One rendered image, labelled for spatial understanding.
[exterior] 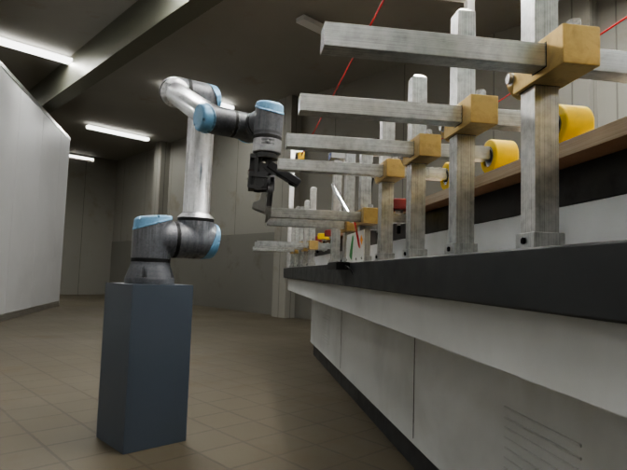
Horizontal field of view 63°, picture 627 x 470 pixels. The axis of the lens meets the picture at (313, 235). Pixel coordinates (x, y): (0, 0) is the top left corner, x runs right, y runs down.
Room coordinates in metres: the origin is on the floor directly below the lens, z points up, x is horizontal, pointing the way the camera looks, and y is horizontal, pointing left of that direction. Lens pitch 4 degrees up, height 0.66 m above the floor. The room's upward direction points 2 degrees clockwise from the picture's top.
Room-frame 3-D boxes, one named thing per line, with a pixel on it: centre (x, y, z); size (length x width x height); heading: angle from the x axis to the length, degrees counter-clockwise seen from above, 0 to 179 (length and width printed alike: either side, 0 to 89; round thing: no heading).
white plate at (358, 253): (1.71, -0.14, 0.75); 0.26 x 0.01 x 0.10; 8
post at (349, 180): (1.93, -0.13, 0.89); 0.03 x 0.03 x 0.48; 8
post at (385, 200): (1.43, -0.20, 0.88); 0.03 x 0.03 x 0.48; 8
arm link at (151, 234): (2.05, 0.64, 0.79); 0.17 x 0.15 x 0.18; 122
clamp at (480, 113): (0.92, -0.27, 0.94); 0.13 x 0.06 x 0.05; 8
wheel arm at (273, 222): (1.88, -0.04, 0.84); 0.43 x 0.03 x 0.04; 98
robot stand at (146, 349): (2.05, 0.64, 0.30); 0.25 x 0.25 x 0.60; 43
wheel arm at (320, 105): (0.89, -0.22, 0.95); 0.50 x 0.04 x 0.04; 98
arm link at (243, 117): (1.69, 0.22, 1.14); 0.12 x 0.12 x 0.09; 32
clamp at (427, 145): (1.16, -0.24, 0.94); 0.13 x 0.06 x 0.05; 8
